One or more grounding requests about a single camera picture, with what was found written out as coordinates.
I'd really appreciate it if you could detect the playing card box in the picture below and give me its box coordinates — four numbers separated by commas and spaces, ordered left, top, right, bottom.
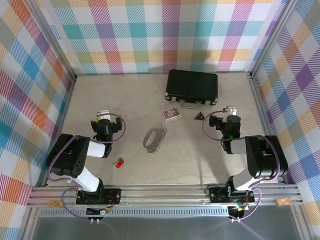
161, 107, 182, 123

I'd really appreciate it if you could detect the aluminium mounting rail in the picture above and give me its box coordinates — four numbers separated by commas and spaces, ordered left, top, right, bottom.
26, 184, 305, 208

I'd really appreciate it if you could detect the key with red tag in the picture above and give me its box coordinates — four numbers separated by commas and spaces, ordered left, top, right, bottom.
112, 156, 126, 169

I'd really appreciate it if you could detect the aluminium frame post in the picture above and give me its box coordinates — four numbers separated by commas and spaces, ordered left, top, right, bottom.
21, 0, 78, 81
248, 0, 299, 79

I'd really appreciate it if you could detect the black carry case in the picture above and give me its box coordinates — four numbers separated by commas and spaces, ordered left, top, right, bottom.
164, 69, 219, 110

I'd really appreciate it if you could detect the wired connector cluster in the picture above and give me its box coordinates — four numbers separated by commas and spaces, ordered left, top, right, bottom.
86, 206, 111, 218
228, 204, 249, 219

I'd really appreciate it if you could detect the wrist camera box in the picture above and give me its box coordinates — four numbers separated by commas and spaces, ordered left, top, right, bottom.
96, 109, 111, 121
224, 106, 239, 117

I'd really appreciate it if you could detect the slotted grey cable duct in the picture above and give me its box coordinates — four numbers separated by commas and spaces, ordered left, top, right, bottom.
39, 208, 230, 218

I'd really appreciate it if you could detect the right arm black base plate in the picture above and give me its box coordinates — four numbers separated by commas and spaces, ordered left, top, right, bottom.
208, 186, 256, 204

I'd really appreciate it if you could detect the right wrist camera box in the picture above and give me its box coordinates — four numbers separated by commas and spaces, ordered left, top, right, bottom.
224, 106, 239, 117

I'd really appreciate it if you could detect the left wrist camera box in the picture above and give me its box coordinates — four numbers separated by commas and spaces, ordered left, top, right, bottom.
96, 109, 111, 121

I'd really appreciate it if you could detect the clear plastic bag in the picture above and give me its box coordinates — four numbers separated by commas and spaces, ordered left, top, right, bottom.
142, 121, 168, 155

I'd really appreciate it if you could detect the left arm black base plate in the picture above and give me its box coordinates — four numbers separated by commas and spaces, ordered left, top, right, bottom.
75, 187, 123, 206

